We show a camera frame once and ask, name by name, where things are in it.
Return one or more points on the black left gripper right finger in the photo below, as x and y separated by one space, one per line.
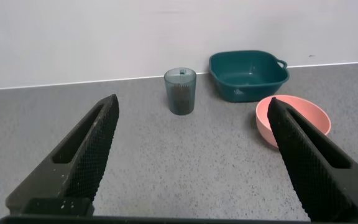
315 174

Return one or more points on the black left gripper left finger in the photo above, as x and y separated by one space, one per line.
73 161

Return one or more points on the brown pellets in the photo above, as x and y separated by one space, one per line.
182 96

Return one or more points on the transparent teal ribbed cup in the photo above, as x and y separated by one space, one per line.
180 77

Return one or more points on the pink round bowl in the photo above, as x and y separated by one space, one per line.
312 115

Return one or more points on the teal square plastic basin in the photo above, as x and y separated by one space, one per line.
247 77

